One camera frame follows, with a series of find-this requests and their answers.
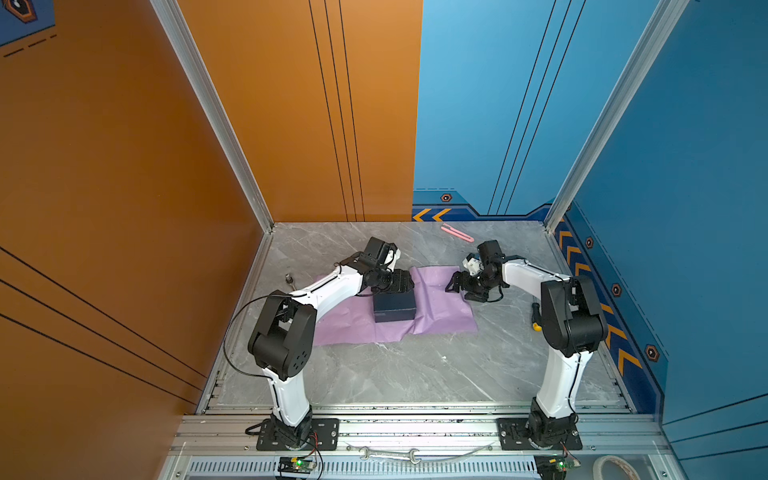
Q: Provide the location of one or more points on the right green circuit board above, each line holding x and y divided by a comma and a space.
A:
551, 468

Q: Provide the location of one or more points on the left green circuit board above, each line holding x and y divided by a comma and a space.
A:
295, 467

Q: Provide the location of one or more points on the yellow handled screwdriver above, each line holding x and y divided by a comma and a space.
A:
536, 317

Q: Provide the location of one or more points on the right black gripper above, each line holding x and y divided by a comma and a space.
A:
464, 276

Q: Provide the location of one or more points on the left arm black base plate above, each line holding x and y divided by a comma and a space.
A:
322, 433

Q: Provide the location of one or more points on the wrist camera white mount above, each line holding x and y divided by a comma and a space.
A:
379, 254
487, 261

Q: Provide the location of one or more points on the dark navy gift box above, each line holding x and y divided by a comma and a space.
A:
394, 307

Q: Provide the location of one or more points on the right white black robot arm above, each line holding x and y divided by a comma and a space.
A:
568, 311

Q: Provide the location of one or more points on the silver wrench on rail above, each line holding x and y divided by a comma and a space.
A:
410, 456

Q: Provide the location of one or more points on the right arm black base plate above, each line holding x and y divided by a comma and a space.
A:
517, 434

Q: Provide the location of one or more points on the pink scissors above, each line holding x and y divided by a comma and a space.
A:
456, 233

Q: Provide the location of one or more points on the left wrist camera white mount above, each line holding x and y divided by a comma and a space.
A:
379, 254

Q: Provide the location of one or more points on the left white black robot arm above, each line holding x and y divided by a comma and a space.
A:
282, 340

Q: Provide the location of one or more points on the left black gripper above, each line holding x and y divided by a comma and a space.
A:
400, 283

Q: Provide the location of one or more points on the pink wrapping paper sheet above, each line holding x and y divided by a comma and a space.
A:
436, 312

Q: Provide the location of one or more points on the green circuit board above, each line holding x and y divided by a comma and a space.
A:
295, 467
551, 468

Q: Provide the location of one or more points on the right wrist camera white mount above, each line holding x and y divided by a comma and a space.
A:
487, 261

